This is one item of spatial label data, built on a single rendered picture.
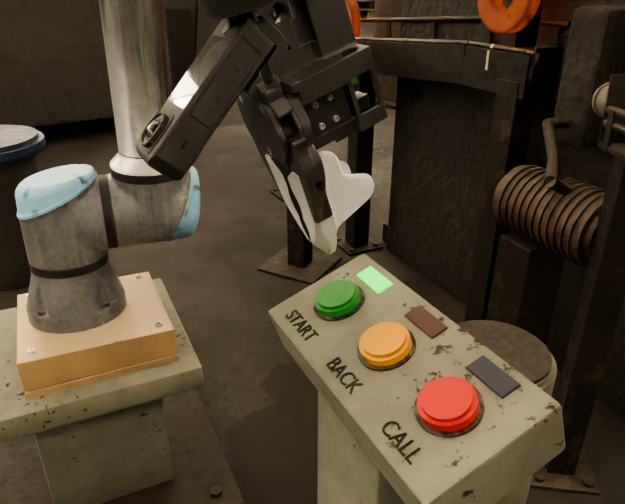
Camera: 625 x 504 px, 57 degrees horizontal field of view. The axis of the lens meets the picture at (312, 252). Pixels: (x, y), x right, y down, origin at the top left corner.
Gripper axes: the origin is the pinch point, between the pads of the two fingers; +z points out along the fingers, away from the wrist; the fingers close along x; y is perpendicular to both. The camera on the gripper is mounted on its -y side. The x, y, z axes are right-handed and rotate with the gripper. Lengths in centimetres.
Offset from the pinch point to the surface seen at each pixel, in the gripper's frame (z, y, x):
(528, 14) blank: 15, 74, 54
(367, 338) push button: 5.5, -1.0, -6.5
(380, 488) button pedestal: 13.5, -6.0, -12.3
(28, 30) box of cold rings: 4, -10, 293
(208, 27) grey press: 48, 89, 351
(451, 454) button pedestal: 6.6, -2.2, -17.7
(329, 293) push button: 5.5, -0.5, 0.5
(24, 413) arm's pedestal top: 25, -38, 37
